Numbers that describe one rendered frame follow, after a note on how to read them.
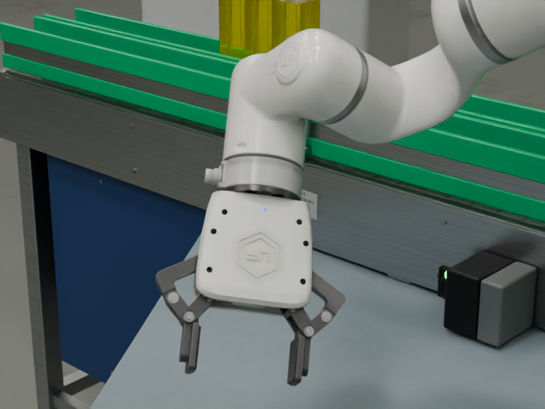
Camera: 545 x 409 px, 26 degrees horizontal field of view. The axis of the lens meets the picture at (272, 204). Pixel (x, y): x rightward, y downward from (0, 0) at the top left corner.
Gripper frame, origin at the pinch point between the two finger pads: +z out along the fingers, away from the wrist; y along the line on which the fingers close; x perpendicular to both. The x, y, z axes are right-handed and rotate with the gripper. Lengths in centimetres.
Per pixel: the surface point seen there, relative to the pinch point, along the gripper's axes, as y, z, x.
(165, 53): -7, -62, 77
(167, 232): -3, -34, 85
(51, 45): -26, -64, 87
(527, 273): 37, -20, 29
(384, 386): 19.9, -4.0, 27.3
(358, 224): 21, -29, 49
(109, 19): -17, -75, 98
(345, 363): 16.3, -6.9, 32.2
